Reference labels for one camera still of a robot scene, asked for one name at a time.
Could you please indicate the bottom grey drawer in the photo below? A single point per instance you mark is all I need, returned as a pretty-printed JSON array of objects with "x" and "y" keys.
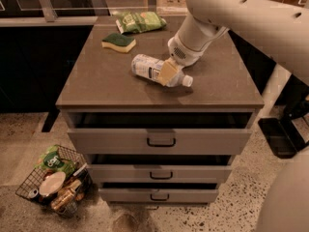
[{"x": 165, "y": 193}]

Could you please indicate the black wire basket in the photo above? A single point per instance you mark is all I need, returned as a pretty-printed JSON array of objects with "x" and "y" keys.
[{"x": 79, "y": 181}]

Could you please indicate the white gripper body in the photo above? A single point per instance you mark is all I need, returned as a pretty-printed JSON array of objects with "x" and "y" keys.
[{"x": 182, "y": 54}]

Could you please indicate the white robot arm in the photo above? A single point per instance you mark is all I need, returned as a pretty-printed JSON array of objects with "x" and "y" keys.
[{"x": 280, "y": 31}]

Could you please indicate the white bowl in basket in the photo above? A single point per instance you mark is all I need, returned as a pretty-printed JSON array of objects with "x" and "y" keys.
[{"x": 52, "y": 184}]

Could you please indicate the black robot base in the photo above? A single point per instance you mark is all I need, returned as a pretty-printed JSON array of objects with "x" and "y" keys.
[{"x": 282, "y": 136}]

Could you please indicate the clear plastic water bottle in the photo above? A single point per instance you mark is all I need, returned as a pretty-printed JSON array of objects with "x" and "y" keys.
[{"x": 149, "y": 67}]

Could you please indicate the middle grey drawer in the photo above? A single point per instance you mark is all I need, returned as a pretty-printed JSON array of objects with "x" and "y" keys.
[{"x": 160, "y": 168}]

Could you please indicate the top grey drawer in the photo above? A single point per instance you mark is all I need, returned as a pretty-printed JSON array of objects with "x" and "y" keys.
[{"x": 160, "y": 141}]

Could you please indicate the gold wrapped bottle in basket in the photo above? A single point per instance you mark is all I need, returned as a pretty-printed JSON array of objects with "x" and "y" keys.
[{"x": 64, "y": 198}]

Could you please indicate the green snack bag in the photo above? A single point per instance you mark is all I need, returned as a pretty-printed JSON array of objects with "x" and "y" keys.
[{"x": 130, "y": 22}]

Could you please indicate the green and yellow sponge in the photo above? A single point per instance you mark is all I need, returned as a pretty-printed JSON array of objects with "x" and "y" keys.
[{"x": 118, "y": 42}]

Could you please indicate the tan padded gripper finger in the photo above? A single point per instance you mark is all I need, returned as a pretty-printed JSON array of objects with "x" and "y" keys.
[{"x": 168, "y": 70}]

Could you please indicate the grey drawer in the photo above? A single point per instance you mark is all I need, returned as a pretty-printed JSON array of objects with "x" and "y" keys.
[
  {"x": 160, "y": 141},
  {"x": 165, "y": 193},
  {"x": 160, "y": 168}
]

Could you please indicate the grey drawer cabinet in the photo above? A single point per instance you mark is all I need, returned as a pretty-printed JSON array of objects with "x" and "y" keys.
[{"x": 102, "y": 91}]

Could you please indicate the soda can in basket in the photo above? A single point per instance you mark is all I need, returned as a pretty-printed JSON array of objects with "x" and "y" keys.
[{"x": 33, "y": 194}]

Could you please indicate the green chip bag in basket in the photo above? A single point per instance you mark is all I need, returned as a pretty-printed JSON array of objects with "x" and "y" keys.
[{"x": 51, "y": 160}]

